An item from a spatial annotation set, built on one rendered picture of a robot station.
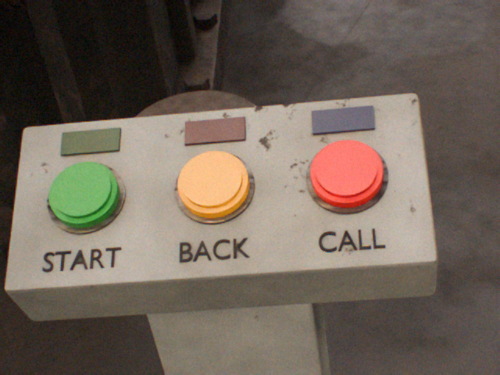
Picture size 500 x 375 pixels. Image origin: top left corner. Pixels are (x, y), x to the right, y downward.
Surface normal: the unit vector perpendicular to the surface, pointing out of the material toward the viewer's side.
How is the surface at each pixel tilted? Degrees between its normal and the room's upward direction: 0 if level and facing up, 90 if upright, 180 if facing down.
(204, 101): 0
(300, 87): 0
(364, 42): 0
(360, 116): 20
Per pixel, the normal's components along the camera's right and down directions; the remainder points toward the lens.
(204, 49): -0.13, -0.75
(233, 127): -0.14, -0.48
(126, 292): 0.01, 0.88
